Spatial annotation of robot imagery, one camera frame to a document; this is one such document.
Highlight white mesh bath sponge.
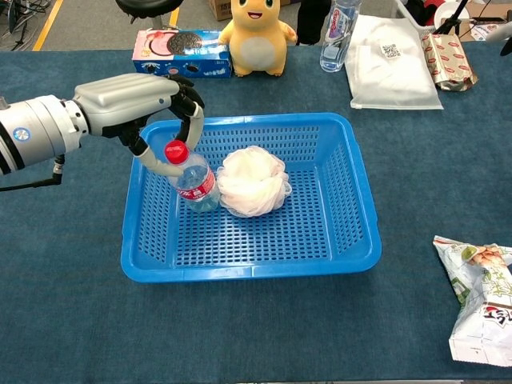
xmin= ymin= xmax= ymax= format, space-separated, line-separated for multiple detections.
xmin=216 ymin=145 xmax=290 ymax=218

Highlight gold red snack package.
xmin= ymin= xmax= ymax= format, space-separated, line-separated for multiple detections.
xmin=419 ymin=32 xmax=479 ymax=92

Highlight blue perforated plastic basket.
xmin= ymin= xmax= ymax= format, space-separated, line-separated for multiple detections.
xmin=120 ymin=112 xmax=383 ymax=284

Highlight white frosted zip bag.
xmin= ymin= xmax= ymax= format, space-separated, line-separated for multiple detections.
xmin=344 ymin=14 xmax=444 ymax=111

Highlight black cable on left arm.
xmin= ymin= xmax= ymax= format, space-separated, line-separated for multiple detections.
xmin=0 ymin=154 xmax=66 ymax=192

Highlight brown cardboard box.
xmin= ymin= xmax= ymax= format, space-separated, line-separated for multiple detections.
xmin=206 ymin=0 xmax=234 ymax=22

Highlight black trousers of person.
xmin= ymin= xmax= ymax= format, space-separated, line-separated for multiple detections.
xmin=296 ymin=0 xmax=333 ymax=46

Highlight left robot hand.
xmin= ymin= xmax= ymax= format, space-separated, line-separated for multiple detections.
xmin=71 ymin=72 xmax=206 ymax=178

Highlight red cap water bottle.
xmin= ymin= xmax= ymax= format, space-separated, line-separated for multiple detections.
xmin=164 ymin=139 xmax=222 ymax=213

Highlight clear bottle purple label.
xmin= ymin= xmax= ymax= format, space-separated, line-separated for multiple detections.
xmin=319 ymin=0 xmax=362 ymax=74

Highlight yellow plush toy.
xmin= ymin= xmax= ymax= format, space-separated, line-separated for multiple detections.
xmin=218 ymin=0 xmax=298 ymax=78

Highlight white plastic crate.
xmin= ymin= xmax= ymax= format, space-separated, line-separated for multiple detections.
xmin=394 ymin=0 xmax=441 ymax=31

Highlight black stool seat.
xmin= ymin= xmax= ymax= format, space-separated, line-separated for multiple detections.
xmin=114 ymin=0 xmax=185 ymax=25

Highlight white green snack bag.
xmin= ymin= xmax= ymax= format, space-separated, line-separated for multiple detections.
xmin=433 ymin=234 xmax=512 ymax=367

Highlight teal table cloth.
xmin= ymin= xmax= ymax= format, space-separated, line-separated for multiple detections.
xmin=0 ymin=39 xmax=512 ymax=384

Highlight black tripod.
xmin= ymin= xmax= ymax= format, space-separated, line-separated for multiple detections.
xmin=434 ymin=0 xmax=471 ymax=35

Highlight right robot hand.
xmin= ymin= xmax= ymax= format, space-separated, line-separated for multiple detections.
xmin=485 ymin=24 xmax=512 ymax=57

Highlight blue cookie box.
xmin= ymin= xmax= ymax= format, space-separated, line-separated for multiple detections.
xmin=131 ymin=28 xmax=234 ymax=79

